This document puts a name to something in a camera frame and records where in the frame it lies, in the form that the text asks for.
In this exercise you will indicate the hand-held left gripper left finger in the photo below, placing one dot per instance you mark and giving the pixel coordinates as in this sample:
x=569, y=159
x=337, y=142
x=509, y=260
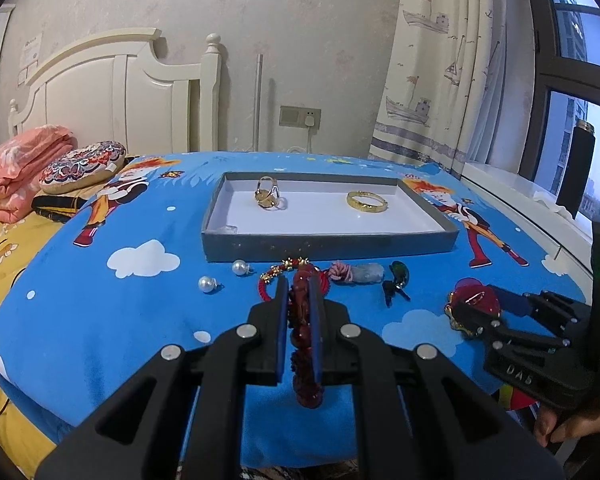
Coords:
x=281, y=330

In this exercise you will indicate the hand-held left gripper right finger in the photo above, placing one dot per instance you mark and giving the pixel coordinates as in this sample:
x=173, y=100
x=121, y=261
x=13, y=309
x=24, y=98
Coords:
x=319, y=330

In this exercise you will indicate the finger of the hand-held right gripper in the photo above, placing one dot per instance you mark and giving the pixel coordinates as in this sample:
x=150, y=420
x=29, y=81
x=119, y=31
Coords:
x=480, y=322
x=555, y=310

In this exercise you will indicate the red flower hair clip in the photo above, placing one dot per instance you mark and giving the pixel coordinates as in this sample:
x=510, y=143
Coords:
x=472, y=292

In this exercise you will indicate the jade pendant pink knot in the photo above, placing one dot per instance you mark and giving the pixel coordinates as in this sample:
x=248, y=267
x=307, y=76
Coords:
x=367, y=272

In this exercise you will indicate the white pearl earring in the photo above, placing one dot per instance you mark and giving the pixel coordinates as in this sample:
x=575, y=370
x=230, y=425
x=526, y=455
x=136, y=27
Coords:
x=206, y=284
x=239, y=267

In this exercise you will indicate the green black brooch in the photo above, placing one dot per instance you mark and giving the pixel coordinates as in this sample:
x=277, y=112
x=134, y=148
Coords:
x=399, y=272

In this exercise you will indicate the grey shallow box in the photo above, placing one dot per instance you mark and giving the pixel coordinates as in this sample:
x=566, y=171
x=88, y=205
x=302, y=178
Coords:
x=330, y=220

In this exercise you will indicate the person's right hand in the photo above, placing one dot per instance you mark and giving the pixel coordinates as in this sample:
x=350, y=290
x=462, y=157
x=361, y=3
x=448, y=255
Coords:
x=575, y=425

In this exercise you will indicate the smooth gold bangle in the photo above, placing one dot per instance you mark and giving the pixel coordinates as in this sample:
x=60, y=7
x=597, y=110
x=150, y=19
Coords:
x=360, y=206

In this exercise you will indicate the white windowsill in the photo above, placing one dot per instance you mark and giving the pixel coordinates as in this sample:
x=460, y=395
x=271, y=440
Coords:
x=505, y=185

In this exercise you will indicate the black bottle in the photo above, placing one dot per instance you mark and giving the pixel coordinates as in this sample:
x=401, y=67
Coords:
x=577, y=170

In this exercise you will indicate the blue cartoon printed blanket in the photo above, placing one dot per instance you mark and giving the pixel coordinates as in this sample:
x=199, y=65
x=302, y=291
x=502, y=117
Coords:
x=130, y=320

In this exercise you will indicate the white pole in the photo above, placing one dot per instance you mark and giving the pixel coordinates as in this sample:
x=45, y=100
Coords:
x=257, y=105

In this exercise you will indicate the round patterned cushion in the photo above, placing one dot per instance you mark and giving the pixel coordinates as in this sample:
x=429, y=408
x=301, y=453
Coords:
x=80, y=165

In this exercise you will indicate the ship print curtain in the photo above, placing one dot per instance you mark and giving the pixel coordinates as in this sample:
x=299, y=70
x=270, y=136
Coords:
x=440, y=60

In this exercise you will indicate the yellow floral bedsheet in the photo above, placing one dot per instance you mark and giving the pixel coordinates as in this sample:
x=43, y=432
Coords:
x=10, y=240

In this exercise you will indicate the white wooden headboard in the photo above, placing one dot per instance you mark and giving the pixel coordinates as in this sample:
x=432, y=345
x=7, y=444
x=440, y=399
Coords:
x=95, y=90

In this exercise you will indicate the folded pink quilt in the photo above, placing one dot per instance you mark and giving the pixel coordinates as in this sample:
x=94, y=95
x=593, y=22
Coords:
x=20, y=160

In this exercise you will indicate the grey wall socket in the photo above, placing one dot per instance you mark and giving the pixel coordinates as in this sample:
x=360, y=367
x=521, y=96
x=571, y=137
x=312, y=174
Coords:
x=290, y=116

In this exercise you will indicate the dark window frame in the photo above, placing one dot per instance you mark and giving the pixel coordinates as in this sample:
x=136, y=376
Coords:
x=540, y=60

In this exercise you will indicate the white wall notice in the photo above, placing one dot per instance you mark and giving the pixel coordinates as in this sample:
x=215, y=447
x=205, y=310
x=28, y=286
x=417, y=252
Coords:
x=30, y=55

